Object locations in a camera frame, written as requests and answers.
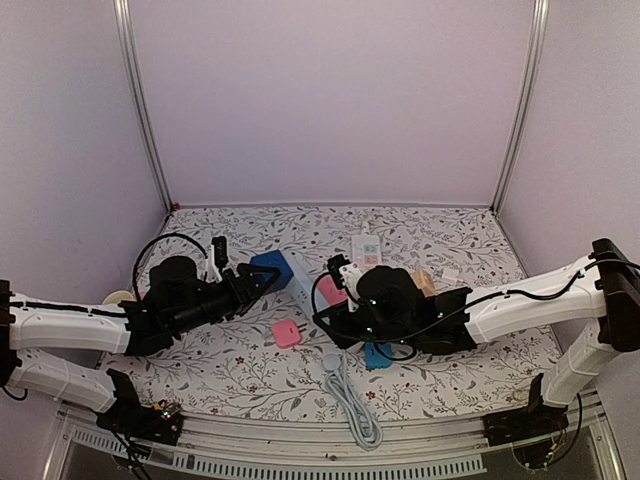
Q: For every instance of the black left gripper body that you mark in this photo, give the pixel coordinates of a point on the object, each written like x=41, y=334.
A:
x=233, y=302

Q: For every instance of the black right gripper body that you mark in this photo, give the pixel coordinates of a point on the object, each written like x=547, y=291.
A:
x=383, y=330

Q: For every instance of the dark blue cube socket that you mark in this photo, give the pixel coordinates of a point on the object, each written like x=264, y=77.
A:
x=275, y=258

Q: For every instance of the pink triangular socket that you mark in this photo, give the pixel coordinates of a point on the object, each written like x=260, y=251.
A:
x=330, y=293

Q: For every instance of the cyan square adapter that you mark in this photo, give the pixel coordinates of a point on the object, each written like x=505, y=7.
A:
x=378, y=356

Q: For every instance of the grey-blue power strip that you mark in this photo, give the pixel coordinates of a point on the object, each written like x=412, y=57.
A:
x=301, y=285

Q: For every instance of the small pink adapter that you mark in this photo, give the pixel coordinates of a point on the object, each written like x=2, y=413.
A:
x=286, y=334

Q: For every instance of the beige cube socket plug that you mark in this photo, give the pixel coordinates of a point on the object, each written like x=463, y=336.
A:
x=424, y=282

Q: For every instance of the white power strip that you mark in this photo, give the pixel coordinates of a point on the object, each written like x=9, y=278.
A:
x=366, y=248

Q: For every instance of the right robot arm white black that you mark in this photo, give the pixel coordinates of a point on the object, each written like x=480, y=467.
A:
x=384, y=305

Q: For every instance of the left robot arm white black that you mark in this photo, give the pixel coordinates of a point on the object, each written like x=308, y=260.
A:
x=177, y=302

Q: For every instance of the floral patterned table mat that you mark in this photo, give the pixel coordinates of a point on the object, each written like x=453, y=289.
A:
x=235, y=369

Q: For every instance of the white small charger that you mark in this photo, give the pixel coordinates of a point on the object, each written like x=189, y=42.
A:
x=450, y=275

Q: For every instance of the cream pink cup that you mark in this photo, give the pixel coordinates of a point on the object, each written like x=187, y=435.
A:
x=117, y=297

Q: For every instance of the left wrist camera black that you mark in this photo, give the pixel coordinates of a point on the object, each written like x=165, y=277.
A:
x=217, y=259

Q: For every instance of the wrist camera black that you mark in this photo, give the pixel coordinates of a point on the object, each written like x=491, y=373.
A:
x=345, y=276
x=217, y=259

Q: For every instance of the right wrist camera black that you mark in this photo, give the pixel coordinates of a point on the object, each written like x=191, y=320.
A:
x=345, y=276

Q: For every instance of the front aluminium rail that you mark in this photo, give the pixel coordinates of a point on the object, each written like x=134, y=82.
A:
x=434, y=448

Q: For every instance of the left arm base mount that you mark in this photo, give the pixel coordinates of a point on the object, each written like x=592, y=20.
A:
x=160, y=423

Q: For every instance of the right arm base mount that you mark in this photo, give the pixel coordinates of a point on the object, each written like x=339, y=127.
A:
x=534, y=419

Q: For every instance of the left aluminium frame post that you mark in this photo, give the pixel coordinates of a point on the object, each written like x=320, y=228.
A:
x=125, y=31

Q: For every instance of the aluminium frame post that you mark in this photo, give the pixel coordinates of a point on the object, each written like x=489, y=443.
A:
x=533, y=57
x=125, y=31

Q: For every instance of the right aluminium frame post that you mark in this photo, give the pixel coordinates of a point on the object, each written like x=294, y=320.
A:
x=533, y=57

